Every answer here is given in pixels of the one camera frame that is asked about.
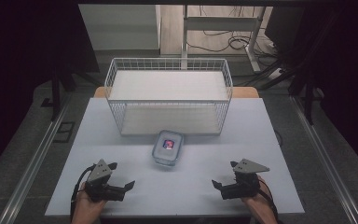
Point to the white desk frame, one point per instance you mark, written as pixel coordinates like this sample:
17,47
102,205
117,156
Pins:
220,23

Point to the wooden table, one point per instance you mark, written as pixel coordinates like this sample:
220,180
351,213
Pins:
245,92

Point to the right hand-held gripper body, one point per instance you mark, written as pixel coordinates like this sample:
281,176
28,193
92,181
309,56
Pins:
245,183

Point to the aluminium floor rail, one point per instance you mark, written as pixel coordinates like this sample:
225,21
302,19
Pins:
326,158
34,158

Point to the dark curtain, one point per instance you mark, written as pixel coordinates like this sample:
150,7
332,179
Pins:
348,77
18,62

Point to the black metal stand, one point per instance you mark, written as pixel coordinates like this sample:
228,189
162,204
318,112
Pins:
56,93
307,93

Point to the clear lidded food container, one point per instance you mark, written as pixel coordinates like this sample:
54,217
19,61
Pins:
167,147

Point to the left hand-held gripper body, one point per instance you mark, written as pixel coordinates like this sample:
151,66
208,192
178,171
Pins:
101,174

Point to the person's left hand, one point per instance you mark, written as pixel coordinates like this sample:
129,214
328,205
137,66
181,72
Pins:
87,209

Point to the black floor plate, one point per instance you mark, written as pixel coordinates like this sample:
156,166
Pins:
64,132

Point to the person's right hand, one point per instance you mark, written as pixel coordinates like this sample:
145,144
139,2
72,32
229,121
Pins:
258,207

